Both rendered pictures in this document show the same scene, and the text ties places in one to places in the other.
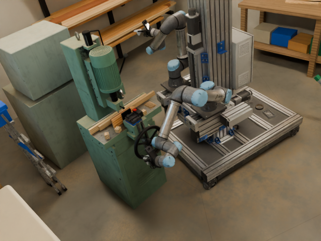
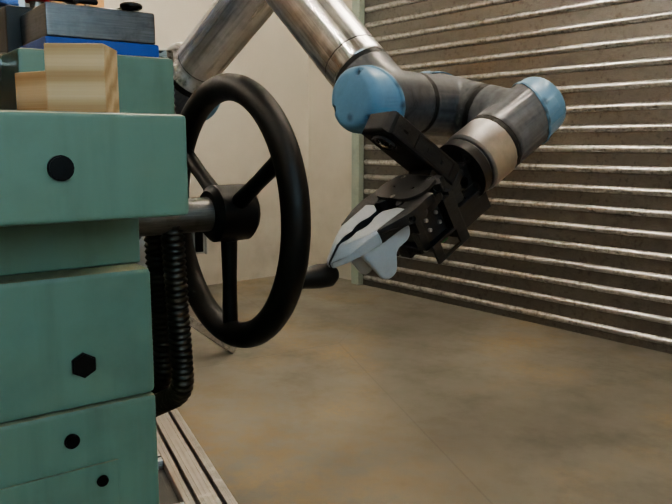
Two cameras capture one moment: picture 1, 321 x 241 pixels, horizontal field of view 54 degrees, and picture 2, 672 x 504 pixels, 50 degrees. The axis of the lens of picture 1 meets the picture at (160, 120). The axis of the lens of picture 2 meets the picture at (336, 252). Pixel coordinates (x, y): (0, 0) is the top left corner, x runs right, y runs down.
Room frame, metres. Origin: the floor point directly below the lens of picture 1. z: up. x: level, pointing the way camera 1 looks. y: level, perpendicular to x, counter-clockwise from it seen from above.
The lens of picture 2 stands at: (1.69, 0.89, 0.88)
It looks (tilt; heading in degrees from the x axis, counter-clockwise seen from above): 9 degrees down; 271
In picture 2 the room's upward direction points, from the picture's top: straight up
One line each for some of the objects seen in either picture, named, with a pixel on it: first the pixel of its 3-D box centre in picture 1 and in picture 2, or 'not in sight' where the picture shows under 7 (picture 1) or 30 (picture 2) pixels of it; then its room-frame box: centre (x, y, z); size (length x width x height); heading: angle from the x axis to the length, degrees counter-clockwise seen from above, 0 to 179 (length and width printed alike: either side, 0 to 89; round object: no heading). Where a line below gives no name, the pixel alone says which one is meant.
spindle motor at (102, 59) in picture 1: (106, 70); not in sight; (2.08, 0.32, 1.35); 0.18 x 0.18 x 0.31
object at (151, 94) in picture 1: (128, 109); not in sight; (2.14, 0.25, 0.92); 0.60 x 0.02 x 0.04; 127
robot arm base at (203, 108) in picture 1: (208, 101); not in sight; (2.10, -0.42, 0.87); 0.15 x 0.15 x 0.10
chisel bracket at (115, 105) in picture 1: (115, 104); not in sight; (2.10, 0.33, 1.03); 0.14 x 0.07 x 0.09; 37
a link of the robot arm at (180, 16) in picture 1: (181, 41); not in sight; (2.64, -0.32, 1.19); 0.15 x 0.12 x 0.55; 129
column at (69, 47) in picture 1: (91, 80); not in sight; (2.31, 0.50, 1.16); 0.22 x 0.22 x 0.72; 37
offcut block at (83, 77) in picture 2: (106, 135); (83, 81); (1.85, 0.42, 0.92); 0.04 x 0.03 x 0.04; 4
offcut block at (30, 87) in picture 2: (118, 129); (55, 97); (1.90, 0.34, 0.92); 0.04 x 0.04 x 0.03; 61
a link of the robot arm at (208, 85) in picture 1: (208, 90); not in sight; (2.10, -0.43, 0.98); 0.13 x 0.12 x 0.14; 45
